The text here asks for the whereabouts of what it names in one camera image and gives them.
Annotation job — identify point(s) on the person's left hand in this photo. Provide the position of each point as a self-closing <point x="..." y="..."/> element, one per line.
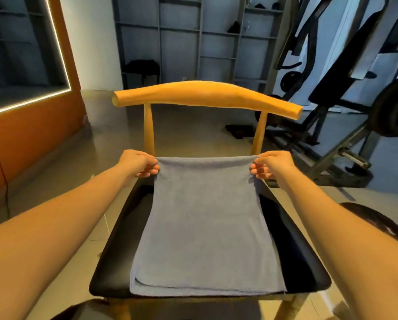
<point x="139" y="163"/>

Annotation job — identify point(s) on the person's right hand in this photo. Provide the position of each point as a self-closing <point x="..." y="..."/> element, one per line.
<point x="273" y="165"/>

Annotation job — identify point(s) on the single blue-grey towel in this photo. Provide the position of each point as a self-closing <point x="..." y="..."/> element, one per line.
<point x="209" y="230"/>

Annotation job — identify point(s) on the person's left forearm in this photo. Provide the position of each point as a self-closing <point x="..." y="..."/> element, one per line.
<point x="45" y="230"/>

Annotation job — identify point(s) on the person's right forearm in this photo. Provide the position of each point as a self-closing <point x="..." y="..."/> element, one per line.
<point x="352" y="243"/>

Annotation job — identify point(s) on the person's left leg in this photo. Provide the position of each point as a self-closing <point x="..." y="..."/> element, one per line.
<point x="82" y="311"/>

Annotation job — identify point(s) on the black and grey gym machine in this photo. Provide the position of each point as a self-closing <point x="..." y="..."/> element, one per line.
<point x="325" y="150"/>

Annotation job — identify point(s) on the wooden chair with black seat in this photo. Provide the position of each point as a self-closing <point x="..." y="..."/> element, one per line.
<point x="205" y="93"/>

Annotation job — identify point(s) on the loose black weight plate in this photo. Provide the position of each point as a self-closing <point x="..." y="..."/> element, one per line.
<point x="379" y="220"/>

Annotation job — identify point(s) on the mounted black weight plate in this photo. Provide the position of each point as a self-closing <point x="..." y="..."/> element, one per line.
<point x="393" y="106"/>

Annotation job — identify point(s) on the grey shelf unit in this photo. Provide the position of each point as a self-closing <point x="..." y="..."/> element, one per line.
<point x="185" y="30"/>

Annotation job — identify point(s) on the wall mirror with light strip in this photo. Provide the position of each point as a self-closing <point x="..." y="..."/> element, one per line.
<point x="19" y="43"/>

